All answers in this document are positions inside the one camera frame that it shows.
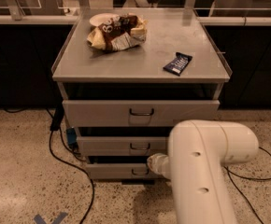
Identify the grey bottom drawer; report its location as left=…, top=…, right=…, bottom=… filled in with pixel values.
left=84, top=163, right=161, bottom=180

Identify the grey drawer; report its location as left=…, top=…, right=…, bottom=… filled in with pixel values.
left=84, top=163, right=161, bottom=180
left=77, top=136, right=166, bottom=156
left=63, top=100, right=220, bottom=127

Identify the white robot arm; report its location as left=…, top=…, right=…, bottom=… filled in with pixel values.
left=147, top=120, right=259, bottom=224

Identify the grey metal drawer cabinet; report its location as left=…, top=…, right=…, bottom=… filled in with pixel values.
left=50, top=8, right=233, bottom=185

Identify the grey middle drawer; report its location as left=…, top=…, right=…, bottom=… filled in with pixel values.
left=77, top=136, right=166, bottom=156

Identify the grey top drawer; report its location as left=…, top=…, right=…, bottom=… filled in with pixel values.
left=63, top=100, right=220, bottom=127

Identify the blue power box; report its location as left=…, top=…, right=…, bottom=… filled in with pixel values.
left=65, top=128, right=77, bottom=147

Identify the dark blue candy bar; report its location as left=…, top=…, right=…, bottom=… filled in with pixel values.
left=163, top=52, right=193, bottom=76

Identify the crumpled brown chip bag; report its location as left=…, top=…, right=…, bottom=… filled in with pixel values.
left=87, top=13, right=147, bottom=52

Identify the white plate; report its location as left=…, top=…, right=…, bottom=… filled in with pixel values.
left=89, top=13, right=117, bottom=27

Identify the black floor cable right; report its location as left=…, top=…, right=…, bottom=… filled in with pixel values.
left=223, top=146, right=271, bottom=224

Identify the black floor cable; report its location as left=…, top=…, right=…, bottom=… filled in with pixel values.
left=223, top=146, right=271, bottom=224
left=3, top=107, right=95, bottom=224

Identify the black floor cable left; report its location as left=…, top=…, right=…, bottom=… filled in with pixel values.
left=3, top=107, right=95, bottom=224

